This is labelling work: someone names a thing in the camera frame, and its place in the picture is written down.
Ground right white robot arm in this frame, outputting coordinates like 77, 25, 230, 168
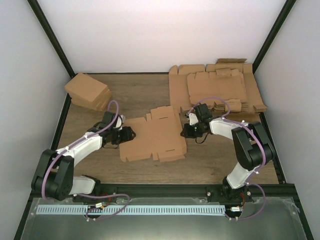
180, 103, 276, 202

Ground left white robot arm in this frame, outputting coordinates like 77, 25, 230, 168
31, 111, 136, 202

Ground cardboard box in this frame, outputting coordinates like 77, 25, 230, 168
119, 105, 187, 162

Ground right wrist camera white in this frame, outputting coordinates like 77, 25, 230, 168
185, 112, 199, 126

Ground stack of folded cardboard boxes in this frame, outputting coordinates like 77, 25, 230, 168
64, 73, 112, 111

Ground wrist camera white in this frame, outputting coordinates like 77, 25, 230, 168
185, 112, 199, 126
114, 114, 126, 129

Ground light blue slotted cable duct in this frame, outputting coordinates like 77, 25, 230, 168
35, 204, 226, 216

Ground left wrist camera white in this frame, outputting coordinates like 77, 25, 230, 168
114, 114, 126, 129

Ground stack of flat cardboard blanks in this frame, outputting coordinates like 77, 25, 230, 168
168, 58, 267, 113

